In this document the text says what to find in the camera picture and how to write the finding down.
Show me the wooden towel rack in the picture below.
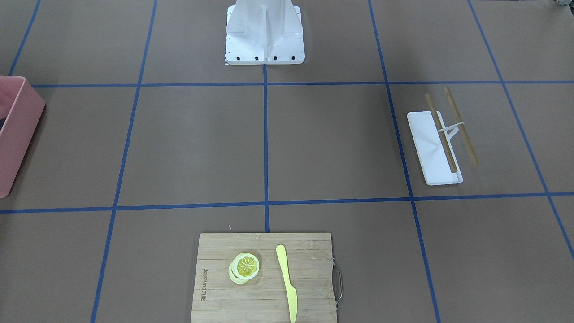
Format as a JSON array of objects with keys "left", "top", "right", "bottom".
[{"left": 425, "top": 87, "right": 480, "bottom": 173}]

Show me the white rectangular tray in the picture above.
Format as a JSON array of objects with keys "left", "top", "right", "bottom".
[{"left": 407, "top": 111, "right": 463, "bottom": 186}]

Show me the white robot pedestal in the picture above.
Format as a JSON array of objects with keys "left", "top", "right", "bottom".
[{"left": 224, "top": 0, "right": 305, "bottom": 65}]

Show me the pink plastic bin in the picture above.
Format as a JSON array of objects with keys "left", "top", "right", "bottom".
[{"left": 0, "top": 76, "right": 46, "bottom": 198}]

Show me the wooden cutting board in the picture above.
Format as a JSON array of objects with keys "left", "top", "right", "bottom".
[{"left": 190, "top": 233, "right": 338, "bottom": 323}]

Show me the yellow plastic knife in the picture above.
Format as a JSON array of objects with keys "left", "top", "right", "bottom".
[{"left": 275, "top": 244, "right": 299, "bottom": 323}]

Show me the yellow lemon slice toy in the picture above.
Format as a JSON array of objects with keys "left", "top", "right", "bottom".
[{"left": 228, "top": 252, "right": 260, "bottom": 284}]

